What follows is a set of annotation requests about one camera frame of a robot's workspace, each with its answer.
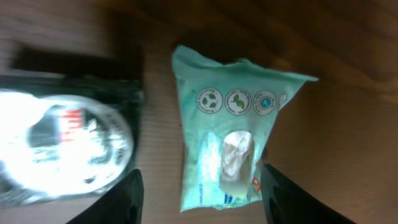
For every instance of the dark green Zam-Buk box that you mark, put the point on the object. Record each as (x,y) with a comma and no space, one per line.
(64,137)

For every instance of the light teal wipes pack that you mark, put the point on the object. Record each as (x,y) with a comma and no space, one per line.
(228,112)

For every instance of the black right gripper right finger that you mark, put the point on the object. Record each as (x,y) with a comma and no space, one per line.
(287,203)

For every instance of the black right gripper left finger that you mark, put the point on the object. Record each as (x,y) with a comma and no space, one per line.
(122,204)

